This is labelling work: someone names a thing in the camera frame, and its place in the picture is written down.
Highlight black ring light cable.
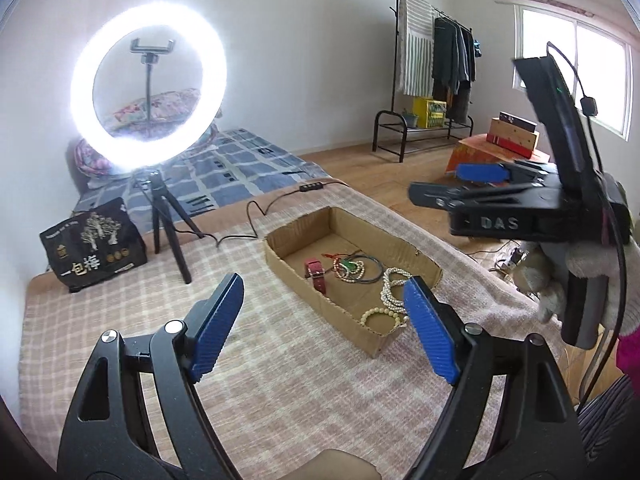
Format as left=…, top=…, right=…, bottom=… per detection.
left=175, top=179, right=352, bottom=251

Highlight orange printed box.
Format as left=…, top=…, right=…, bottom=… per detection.
left=445, top=132, right=556, bottom=178

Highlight striped towel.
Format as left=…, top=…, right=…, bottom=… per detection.
left=400, top=0, right=436, bottom=96

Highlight red wrist watch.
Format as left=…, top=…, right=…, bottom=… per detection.
left=304, top=258, right=328, bottom=295

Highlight yellow crate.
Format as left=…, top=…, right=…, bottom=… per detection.
left=412, top=97, right=447, bottom=129

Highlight cardboard box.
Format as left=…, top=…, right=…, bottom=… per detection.
left=262, top=205, right=443, bottom=359

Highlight window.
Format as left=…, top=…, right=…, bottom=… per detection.
left=512, top=2, right=633, bottom=141

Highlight wooden red box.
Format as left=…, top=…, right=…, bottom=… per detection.
left=487, top=111, right=542, bottom=159

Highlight cream bead bracelet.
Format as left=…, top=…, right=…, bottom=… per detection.
left=360, top=307, right=408, bottom=333

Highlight dark hanging clothes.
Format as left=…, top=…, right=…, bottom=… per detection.
left=431, top=17, right=476, bottom=121

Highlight white ring light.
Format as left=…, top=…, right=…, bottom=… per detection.
left=70, top=2, right=228, bottom=173

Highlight beige plaid blanket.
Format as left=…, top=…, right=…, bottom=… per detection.
left=20, top=190, right=591, bottom=480

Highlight white bead necklace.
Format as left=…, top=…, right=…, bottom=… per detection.
left=380, top=267, right=416, bottom=317

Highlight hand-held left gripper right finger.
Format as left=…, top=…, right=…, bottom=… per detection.
left=402, top=276, right=586, bottom=480

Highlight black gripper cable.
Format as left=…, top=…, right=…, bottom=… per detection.
left=546, top=41, right=628, bottom=413

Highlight folded floral quilts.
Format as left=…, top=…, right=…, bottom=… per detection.
left=74, top=87, right=222, bottom=191

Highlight blue checked bed sheet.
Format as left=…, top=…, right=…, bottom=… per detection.
left=75, top=127, right=332, bottom=233

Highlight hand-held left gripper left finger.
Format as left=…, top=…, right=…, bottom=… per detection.
left=57, top=272, right=246, bottom=480

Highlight dark thin bangle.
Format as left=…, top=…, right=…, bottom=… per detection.
left=350, top=256, right=385, bottom=283

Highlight black tripod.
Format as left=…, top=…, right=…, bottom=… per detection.
left=132, top=170, right=207, bottom=285

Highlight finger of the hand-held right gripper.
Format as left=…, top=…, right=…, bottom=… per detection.
left=456, top=160, right=559, bottom=186
left=407, top=181, right=557, bottom=212

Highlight black printed bag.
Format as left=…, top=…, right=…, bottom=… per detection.
left=40, top=197, right=148, bottom=293

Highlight dark striped cloth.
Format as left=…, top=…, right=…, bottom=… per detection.
left=575, top=372, right=640, bottom=480

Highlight black clothes rack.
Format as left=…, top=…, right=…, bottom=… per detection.
left=372, top=0, right=476, bottom=163

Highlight black phone holder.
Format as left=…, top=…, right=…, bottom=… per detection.
left=130, top=37, right=177, bottom=133

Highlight green and white bead bracelet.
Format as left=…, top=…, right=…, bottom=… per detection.
left=322, top=251, right=366, bottom=283

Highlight person's right hand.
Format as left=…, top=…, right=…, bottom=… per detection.
left=516, top=239, right=640, bottom=335

